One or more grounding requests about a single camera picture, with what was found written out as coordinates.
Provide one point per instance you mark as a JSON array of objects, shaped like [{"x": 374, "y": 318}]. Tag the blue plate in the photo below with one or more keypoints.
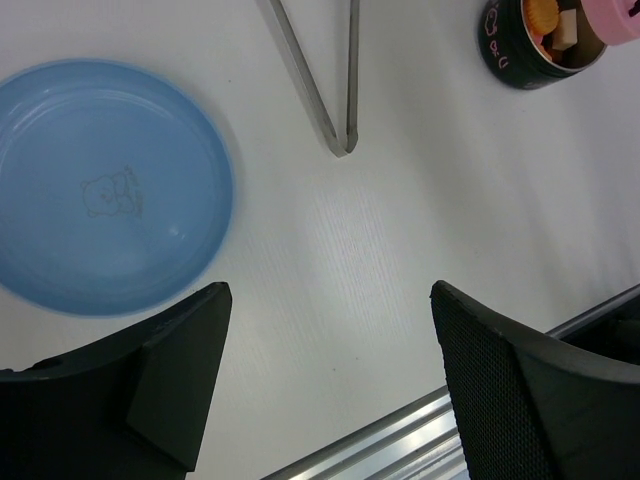
[{"x": 117, "y": 189}]

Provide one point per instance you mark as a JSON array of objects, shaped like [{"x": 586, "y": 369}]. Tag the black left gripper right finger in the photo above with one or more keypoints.
[{"x": 531, "y": 405}]

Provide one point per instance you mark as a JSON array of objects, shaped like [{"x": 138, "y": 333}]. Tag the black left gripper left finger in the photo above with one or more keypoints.
[{"x": 132, "y": 405}]

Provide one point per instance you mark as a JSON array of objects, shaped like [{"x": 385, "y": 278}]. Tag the white food piece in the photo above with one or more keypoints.
[{"x": 565, "y": 35}]

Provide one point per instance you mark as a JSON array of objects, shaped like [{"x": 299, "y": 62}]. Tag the steel lunch box bowl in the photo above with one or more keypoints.
[{"x": 504, "y": 42}]

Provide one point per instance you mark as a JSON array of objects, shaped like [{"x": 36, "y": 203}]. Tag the pink lid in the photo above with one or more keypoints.
[{"x": 614, "y": 22}]

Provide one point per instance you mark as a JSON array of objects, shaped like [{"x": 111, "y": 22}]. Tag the pink round food piece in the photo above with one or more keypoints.
[{"x": 537, "y": 41}]

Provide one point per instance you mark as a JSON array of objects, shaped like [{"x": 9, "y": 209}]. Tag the metal tweezers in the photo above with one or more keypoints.
[{"x": 318, "y": 42}]

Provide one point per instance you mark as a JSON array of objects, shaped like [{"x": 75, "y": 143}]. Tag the orange fish-shaped food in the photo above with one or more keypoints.
[{"x": 542, "y": 15}]

